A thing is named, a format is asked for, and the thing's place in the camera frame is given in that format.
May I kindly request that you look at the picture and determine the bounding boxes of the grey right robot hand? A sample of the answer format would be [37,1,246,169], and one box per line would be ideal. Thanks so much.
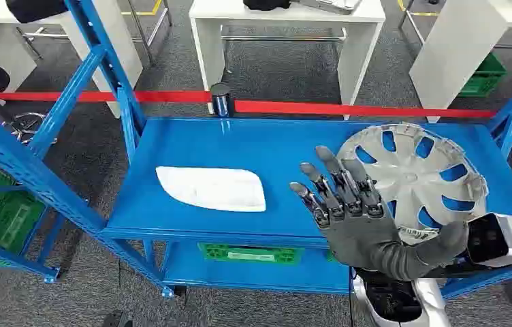
[289,145,470,281]

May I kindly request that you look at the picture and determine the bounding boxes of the silver plastic wheel hubcap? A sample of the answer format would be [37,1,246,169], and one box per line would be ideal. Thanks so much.
[336,123,490,245]

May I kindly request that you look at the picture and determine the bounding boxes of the green crate with white label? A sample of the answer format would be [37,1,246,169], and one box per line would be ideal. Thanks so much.
[198,243,304,266]

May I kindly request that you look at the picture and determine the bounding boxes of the red barrier tape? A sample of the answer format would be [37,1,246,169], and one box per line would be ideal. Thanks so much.
[0,91,512,119]

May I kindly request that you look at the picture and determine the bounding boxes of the large blue steel shelf rack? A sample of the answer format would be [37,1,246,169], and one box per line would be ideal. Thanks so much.
[0,0,512,322]

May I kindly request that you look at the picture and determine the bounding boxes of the white plastic car part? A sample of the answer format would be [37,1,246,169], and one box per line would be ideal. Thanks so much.
[155,166,267,213]

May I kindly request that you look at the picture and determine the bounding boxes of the green crate under white table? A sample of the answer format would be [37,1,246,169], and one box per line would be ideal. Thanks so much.
[458,53,508,98]

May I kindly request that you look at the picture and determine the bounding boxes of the white table over green crate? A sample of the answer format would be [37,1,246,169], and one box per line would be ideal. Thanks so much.
[408,0,512,123]

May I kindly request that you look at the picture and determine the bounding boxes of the grey flat device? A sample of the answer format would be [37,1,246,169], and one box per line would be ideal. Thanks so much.
[298,0,363,14]

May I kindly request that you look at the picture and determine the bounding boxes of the white table with dark items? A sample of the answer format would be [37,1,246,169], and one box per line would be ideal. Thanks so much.
[188,0,387,121]

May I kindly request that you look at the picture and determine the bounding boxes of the black cloth item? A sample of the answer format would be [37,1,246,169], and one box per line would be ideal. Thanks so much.
[243,0,291,12]

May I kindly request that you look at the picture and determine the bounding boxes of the chrome chair base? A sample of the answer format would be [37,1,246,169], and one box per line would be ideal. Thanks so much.
[8,112,59,146]

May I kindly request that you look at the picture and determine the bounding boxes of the black bag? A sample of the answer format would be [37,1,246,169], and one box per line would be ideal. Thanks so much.
[5,0,68,25]

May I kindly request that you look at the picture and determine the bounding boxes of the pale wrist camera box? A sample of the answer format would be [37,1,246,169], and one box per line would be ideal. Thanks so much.
[465,213,512,268]

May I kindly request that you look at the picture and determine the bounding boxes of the black barrier post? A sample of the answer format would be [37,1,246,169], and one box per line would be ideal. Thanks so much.
[210,82,234,119]

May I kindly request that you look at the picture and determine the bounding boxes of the steel rail under table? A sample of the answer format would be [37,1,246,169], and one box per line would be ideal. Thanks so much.
[219,26,347,44]

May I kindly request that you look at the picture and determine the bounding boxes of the steel table frame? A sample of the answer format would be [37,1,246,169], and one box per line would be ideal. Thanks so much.
[16,0,172,65]

